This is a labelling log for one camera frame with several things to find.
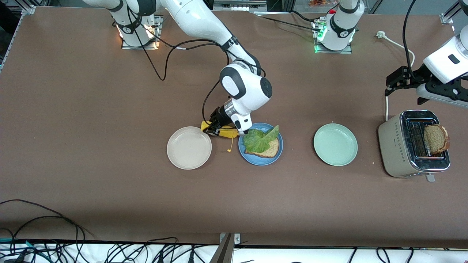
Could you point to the silver two-slot toaster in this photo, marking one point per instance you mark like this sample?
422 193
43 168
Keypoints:
393 153

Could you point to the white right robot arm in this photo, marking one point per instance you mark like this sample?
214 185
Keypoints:
197 18

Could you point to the blue round plate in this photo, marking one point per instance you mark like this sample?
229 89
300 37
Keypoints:
245 159

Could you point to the aluminium camera post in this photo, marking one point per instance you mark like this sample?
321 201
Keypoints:
225 252

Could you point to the orange snack packet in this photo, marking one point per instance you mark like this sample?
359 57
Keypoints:
318 3

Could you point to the brown bread slice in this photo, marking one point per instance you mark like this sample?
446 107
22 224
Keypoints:
272 149
437 139

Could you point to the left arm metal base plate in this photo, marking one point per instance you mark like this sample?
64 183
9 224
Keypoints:
334 52

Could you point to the grey metal box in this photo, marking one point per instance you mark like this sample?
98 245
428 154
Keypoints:
239 5

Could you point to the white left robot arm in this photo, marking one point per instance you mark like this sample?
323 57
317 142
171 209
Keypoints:
342 33

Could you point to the mint green round plate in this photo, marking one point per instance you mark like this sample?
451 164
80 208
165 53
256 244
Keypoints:
335 145

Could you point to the green lettuce leaf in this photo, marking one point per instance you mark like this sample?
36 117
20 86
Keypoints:
259 142

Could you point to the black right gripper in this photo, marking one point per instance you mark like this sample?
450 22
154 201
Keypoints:
220 115

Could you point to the yellow mustard squeeze bottle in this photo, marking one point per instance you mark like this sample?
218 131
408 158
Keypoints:
228 133

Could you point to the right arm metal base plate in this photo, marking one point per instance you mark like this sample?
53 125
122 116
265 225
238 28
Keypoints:
159 40

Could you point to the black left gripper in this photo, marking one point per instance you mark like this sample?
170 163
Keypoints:
412 76

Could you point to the black power plug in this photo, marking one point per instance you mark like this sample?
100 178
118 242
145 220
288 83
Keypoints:
191 256
159 257

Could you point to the metal corner bracket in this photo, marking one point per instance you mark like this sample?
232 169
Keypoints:
448 19
29 10

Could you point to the pale beige round plate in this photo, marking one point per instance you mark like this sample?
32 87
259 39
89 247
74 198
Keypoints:
189 149

